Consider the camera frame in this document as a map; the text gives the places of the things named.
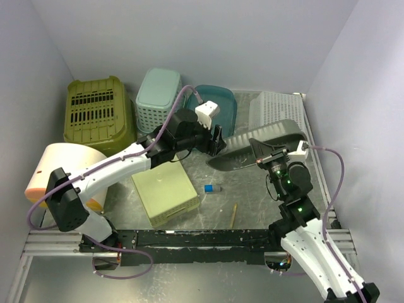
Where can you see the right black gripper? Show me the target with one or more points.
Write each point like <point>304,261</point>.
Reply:
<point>261,149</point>

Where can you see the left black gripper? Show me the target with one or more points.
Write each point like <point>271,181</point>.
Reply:
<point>213,147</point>

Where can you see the grey plastic tub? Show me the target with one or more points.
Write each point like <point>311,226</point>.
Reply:
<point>238,153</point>

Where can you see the white perforated plastic tray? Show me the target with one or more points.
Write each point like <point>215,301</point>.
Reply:
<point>270,107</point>

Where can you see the blue transparent plastic tub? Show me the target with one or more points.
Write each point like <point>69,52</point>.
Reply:
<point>227,104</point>

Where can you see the pale yellow plastic tray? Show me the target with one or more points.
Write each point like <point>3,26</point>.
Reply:
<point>165,192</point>

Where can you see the teal perforated plastic basket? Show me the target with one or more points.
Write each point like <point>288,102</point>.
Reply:
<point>156,97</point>

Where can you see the olive green plastic tub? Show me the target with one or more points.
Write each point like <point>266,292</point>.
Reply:
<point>100,114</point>

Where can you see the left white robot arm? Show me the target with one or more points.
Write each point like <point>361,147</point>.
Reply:
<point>67,194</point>

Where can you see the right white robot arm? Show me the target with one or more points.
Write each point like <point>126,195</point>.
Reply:
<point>301,231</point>

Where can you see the small blue grey cap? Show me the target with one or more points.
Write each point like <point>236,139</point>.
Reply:
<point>212,188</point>

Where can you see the short wooden stick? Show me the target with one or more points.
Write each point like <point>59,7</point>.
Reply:
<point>234,211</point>

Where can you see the cream cylindrical appliance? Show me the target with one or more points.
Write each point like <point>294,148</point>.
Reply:
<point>69,156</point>

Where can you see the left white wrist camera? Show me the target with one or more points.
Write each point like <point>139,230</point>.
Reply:
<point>206,112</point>

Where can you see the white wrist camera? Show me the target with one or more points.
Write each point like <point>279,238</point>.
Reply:
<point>206,112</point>
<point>301,153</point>

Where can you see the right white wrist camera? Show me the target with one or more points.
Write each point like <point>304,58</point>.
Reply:
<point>301,153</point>

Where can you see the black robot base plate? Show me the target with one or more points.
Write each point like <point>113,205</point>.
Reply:
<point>251,246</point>

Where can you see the aluminium rail frame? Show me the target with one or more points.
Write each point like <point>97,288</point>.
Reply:
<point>55,243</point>

